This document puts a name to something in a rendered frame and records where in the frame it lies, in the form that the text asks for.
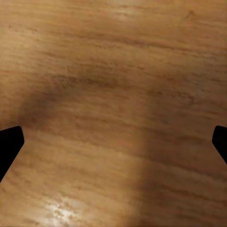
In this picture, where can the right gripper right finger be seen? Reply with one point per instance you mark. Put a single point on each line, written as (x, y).
(219, 140)

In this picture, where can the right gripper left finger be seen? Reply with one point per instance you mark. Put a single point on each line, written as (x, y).
(11, 141)

